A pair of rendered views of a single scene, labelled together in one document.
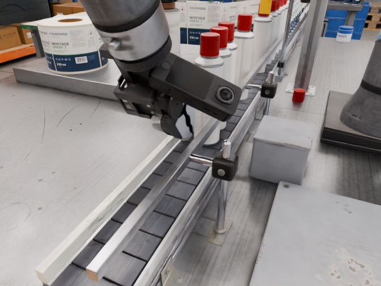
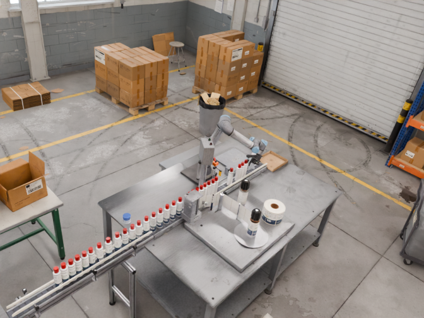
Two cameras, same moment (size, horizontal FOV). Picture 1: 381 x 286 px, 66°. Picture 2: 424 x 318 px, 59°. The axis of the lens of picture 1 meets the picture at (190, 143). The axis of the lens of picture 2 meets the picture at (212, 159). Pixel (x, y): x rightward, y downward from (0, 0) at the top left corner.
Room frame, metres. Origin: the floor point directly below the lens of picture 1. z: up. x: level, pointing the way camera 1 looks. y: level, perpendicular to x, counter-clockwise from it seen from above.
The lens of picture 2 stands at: (3.75, 0.46, 3.26)
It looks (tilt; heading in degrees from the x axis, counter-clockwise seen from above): 34 degrees down; 195
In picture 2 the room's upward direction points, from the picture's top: 8 degrees clockwise
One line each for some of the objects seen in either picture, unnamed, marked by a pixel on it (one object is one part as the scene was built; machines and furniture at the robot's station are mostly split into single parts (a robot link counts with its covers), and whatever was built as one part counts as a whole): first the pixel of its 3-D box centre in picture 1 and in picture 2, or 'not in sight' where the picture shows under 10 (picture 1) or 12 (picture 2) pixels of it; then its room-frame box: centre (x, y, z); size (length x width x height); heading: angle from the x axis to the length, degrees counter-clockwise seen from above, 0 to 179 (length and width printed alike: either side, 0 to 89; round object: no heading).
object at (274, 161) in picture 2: not in sight; (271, 160); (0.02, 0.19, 0.85); 0.30 x 0.26 x 0.04; 156
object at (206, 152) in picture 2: not in sight; (206, 151); (0.99, -0.33, 1.38); 0.17 x 0.10 x 0.19; 31
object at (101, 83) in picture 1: (155, 55); (240, 224); (1.22, 0.15, 0.86); 0.80 x 0.67 x 0.05; 156
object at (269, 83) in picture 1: (256, 106); not in sight; (0.60, -0.15, 0.91); 0.07 x 0.03 x 0.16; 66
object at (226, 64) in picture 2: not in sight; (228, 66); (-3.35, -1.34, 0.57); 1.20 x 0.85 x 1.14; 157
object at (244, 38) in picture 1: (241, 59); (230, 176); (0.72, -0.13, 0.98); 0.05 x 0.05 x 0.20
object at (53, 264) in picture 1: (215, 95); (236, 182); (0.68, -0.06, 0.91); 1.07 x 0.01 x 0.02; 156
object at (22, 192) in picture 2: not in sight; (19, 180); (1.69, -1.86, 0.97); 0.51 x 0.39 x 0.37; 70
